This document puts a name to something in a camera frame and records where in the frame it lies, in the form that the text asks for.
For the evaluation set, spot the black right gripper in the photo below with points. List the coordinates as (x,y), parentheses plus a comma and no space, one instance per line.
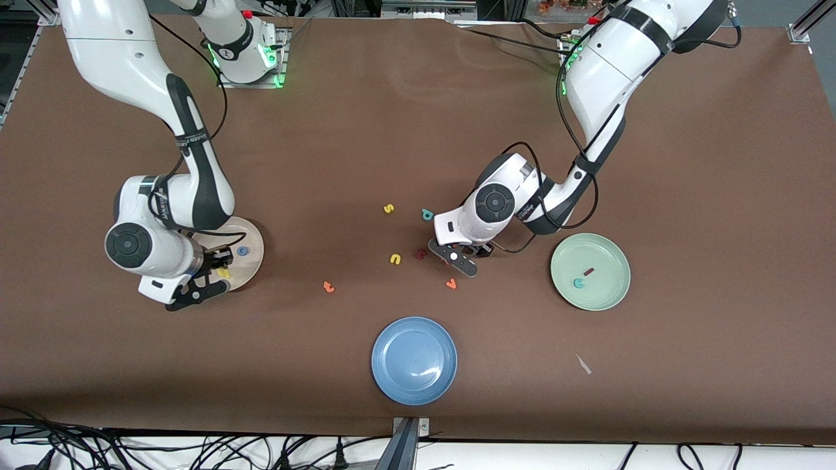
(211,261)

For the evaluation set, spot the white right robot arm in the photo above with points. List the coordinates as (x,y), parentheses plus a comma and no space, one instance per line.
(117,52)

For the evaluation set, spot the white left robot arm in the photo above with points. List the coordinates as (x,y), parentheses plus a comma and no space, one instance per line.
(607,65)

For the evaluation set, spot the beige brown plate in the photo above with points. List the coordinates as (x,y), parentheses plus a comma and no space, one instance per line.
(253,267)

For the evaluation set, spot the green plate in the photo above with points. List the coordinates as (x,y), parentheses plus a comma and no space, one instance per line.
(604,294)

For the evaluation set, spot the blue plate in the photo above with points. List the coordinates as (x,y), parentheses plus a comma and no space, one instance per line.
(414,361)

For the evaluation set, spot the brown table cover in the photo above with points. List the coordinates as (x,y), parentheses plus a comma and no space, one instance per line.
(392,130)

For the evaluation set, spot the white paper scrap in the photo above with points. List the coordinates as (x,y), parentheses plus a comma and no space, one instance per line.
(583,364)

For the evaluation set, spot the gray equipment box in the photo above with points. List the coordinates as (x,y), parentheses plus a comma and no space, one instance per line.
(428,8)

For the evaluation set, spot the orange decoration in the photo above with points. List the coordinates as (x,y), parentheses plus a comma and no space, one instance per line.
(562,5)

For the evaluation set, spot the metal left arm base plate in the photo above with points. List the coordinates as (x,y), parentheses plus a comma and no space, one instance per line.
(565,88)

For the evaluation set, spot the gray camera mount bracket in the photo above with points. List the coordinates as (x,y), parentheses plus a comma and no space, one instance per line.
(405,444)

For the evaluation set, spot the aluminium frame profile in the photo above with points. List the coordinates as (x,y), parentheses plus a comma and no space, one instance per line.
(19,72)
(806,23)

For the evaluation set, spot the white corner bracket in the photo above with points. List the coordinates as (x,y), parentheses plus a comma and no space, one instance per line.
(47,18)

